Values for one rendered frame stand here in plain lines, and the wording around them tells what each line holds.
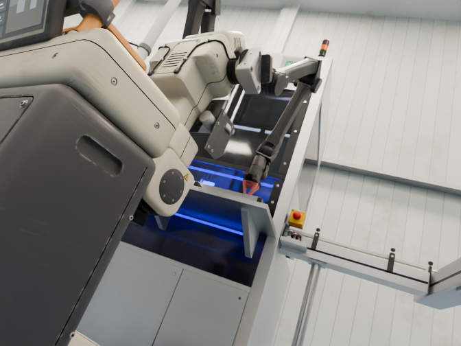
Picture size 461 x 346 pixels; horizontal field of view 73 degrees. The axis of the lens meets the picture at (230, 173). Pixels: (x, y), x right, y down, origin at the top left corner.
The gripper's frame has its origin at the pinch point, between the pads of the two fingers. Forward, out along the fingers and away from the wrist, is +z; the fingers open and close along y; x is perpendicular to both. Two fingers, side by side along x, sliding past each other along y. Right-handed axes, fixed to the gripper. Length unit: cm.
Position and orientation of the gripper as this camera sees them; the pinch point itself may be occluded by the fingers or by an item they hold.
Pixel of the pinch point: (245, 197)
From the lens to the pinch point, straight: 132.0
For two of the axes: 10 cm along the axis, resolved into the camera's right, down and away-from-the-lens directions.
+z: -3.6, 8.3, -4.3
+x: -9.1, -2.0, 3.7
